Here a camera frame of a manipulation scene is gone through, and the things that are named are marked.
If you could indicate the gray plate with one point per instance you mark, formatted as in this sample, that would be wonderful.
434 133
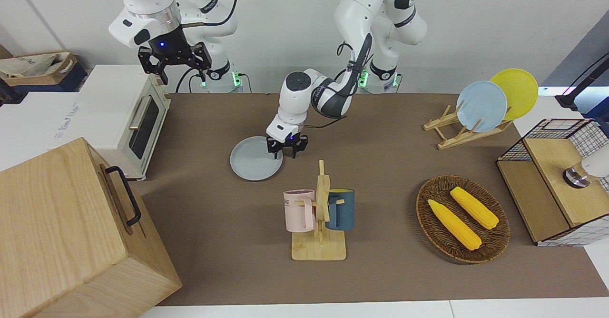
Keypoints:
252 161

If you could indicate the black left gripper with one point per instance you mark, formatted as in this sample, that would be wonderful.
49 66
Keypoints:
288 143

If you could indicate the light blue plate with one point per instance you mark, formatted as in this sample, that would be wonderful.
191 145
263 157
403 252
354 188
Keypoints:
481 106

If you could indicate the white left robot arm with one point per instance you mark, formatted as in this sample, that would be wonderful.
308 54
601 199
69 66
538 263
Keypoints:
295 99

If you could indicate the brown table mat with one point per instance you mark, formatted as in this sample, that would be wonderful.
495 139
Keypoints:
238 213

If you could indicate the open cardboard box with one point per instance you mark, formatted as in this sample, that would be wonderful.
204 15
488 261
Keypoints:
52 76

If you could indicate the yellow corn cob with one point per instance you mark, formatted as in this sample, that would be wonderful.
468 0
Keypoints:
475 207
454 223

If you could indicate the dark blue mug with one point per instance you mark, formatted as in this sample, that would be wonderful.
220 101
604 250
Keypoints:
345 211

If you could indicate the large wooden box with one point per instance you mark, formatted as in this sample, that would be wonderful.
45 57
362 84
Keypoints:
62 232

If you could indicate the black camera stand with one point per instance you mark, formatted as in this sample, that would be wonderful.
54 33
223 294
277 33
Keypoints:
583 87

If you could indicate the yellow plate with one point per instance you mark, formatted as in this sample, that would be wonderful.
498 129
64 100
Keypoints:
521 92

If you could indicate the wooden plate rack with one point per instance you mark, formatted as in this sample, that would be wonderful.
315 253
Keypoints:
456 139

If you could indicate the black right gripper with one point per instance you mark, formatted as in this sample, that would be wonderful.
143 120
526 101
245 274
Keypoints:
169 46

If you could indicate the brown wicker basket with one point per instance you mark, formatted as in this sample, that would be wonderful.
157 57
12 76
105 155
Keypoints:
433 227

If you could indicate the wooden mug tree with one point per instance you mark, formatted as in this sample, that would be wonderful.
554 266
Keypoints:
319 249

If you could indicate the white cloth bag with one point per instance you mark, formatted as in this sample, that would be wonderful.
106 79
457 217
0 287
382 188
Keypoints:
28 64

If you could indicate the white toaster oven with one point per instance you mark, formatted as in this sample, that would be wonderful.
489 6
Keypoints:
107 113

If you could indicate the pink mug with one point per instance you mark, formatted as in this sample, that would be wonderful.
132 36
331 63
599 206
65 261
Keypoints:
297 213

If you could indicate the dark blue crate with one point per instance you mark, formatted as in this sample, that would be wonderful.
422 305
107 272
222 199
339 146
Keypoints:
71 81

